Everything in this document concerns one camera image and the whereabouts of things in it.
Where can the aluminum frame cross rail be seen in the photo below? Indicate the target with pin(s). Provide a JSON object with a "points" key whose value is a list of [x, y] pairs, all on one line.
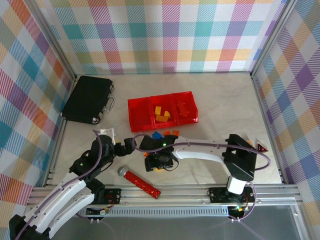
{"points": [[175, 197]]}

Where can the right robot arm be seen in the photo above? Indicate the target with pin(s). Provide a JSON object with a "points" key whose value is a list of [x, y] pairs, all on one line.
{"points": [[200, 153]]}

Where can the black carrying case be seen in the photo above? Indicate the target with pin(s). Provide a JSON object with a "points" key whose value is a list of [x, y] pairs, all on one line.
{"points": [[85, 97]]}

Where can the grey metal base panel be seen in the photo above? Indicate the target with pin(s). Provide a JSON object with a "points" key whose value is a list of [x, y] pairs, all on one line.
{"points": [[162, 230]]}

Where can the blue lego brick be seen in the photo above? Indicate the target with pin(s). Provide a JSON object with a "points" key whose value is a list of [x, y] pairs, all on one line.
{"points": [[157, 135]]}

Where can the orange studded lego brick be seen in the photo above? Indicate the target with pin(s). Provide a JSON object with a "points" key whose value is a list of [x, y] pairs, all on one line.
{"points": [[176, 133]]}

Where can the small connector board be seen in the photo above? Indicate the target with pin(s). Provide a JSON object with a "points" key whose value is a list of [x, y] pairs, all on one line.
{"points": [[237, 208], [102, 212]]}

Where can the aluminum frame post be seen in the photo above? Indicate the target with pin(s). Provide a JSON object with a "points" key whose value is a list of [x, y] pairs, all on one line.
{"points": [[272, 37], [53, 42]]}

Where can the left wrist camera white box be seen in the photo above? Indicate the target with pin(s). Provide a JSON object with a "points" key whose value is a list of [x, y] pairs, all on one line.
{"points": [[108, 133]]}

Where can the red triangle warning sticker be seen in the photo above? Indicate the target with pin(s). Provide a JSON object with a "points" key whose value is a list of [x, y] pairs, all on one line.
{"points": [[261, 148]]}

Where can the yellow studded lego brick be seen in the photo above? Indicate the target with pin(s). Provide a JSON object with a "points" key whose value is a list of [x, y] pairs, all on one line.
{"points": [[158, 110]]}

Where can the small orange lego piece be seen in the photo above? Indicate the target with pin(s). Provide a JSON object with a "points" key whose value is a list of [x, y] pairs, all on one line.
{"points": [[167, 133]]}

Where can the orange lattice lego piece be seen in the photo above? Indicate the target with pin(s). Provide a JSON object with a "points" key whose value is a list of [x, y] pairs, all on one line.
{"points": [[182, 109]]}

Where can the red glitter toy microphone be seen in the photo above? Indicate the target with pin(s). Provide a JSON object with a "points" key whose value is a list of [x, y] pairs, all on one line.
{"points": [[140, 183]]}

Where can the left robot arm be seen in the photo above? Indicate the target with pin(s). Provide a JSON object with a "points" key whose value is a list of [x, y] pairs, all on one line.
{"points": [[62, 200]]}

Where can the yellow toy bricks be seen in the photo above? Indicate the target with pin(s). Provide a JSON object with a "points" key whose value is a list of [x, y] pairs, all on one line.
{"points": [[160, 118]]}

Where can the yellow quarter-round lego piece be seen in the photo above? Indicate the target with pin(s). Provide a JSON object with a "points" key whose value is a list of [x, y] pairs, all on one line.
{"points": [[167, 114]]}

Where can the red plastic bin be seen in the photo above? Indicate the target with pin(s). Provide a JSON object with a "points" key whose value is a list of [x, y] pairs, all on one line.
{"points": [[162, 100], [192, 110], [140, 115]]}

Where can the yellow square lego block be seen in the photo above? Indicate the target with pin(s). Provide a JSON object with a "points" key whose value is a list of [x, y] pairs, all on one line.
{"points": [[159, 170]]}

